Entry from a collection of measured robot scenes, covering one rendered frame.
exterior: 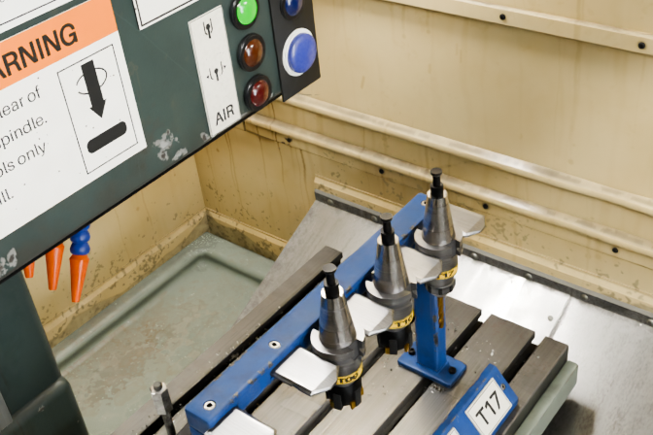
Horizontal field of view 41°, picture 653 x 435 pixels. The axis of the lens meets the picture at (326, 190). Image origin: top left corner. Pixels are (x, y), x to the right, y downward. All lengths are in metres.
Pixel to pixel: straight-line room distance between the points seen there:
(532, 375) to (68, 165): 1.02
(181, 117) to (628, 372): 1.13
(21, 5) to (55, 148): 0.09
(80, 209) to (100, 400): 1.42
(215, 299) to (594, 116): 1.05
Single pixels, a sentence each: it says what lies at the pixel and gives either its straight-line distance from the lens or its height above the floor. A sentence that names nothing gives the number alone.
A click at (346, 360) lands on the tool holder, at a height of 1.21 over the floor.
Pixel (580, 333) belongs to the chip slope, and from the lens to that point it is 1.62.
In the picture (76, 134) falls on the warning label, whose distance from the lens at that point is 0.54.
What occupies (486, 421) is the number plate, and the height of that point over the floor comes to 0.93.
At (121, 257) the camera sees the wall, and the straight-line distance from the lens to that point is 2.10.
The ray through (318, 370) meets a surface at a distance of 1.02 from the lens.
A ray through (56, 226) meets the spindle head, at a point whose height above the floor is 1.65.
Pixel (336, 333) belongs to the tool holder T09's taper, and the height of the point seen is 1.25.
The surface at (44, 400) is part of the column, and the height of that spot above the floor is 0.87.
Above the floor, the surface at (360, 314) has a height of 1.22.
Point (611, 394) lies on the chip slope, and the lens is 1.57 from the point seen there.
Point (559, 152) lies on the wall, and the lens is 1.50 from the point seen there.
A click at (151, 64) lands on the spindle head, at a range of 0.56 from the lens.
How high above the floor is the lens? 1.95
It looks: 35 degrees down
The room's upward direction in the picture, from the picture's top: 7 degrees counter-clockwise
